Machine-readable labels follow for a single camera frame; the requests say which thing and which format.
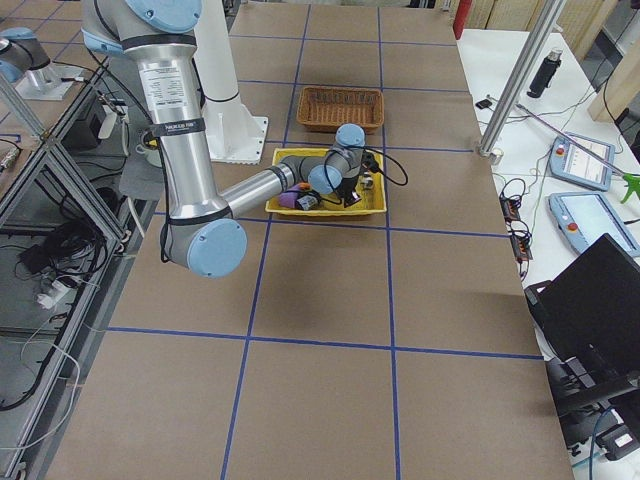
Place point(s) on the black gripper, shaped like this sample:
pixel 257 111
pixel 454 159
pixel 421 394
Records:
pixel 348 189

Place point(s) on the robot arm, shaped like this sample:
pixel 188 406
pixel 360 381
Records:
pixel 25 62
pixel 183 57

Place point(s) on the yellow plastic basket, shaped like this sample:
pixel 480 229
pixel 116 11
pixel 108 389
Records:
pixel 372 201

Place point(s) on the brown wicker basket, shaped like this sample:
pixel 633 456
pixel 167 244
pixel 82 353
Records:
pixel 324 109

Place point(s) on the toy panda figure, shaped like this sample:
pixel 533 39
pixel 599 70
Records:
pixel 367 182

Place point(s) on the small grey can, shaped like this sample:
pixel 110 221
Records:
pixel 306 202

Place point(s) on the purple block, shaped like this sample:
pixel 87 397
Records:
pixel 288 200

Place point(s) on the small black adapter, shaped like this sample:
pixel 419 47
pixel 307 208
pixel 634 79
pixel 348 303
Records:
pixel 483 104

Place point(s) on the orange black usb hub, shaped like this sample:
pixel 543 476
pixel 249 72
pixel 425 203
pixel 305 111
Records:
pixel 518 231

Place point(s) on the metal pot with corn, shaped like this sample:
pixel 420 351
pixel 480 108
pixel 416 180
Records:
pixel 148 148

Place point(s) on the far teach pendant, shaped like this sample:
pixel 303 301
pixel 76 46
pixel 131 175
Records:
pixel 572 165

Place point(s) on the teach pendant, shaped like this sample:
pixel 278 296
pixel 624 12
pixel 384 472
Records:
pixel 583 217
pixel 572 165

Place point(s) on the near teach pendant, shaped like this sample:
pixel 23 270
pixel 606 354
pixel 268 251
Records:
pixel 583 217

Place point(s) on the black water bottle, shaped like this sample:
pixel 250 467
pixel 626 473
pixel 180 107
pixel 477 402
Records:
pixel 547 69

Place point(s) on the black laptop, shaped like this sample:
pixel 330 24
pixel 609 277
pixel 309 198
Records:
pixel 590 311

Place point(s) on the green grabber stick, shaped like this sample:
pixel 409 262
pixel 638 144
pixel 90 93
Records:
pixel 632 181

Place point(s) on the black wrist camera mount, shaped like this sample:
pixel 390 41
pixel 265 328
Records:
pixel 369 164

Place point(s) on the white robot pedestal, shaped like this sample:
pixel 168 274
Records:
pixel 233 134

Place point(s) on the aluminium frame post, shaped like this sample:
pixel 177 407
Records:
pixel 529 53

